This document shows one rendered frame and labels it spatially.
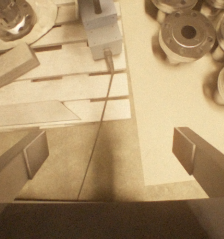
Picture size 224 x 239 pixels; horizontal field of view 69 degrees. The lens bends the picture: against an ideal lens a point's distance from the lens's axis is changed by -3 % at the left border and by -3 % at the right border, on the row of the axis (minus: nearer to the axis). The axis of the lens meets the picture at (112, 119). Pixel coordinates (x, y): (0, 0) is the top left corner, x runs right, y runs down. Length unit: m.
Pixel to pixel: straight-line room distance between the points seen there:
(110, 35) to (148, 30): 0.49
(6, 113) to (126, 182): 0.74
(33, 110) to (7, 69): 0.24
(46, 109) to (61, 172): 0.38
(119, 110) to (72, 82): 0.29
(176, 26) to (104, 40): 0.37
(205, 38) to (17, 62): 0.92
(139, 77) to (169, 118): 0.30
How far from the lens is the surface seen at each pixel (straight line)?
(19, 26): 1.14
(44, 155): 0.17
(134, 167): 0.99
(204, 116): 1.09
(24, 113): 0.96
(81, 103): 0.88
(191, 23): 0.98
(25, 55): 0.98
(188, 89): 1.10
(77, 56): 0.98
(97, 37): 0.76
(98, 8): 0.75
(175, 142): 0.17
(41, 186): 1.11
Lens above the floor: 0.98
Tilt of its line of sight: 82 degrees down
